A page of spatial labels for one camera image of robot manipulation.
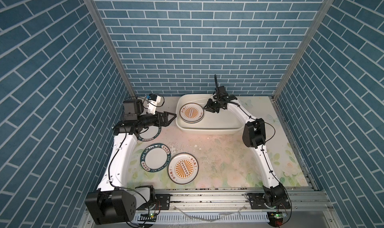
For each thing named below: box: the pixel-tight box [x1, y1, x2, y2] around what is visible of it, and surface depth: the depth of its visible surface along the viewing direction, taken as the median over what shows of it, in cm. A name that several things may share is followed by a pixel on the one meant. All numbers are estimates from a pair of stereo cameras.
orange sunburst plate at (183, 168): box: [167, 152, 199, 185], surface depth 86 cm
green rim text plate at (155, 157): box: [140, 143, 171, 173], surface depth 90 cm
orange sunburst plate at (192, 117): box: [179, 113, 205, 124], surface depth 107 cm
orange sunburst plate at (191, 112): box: [179, 102, 205, 124], surface depth 110 cm
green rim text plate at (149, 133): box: [138, 125, 162, 142], surface depth 98 cm
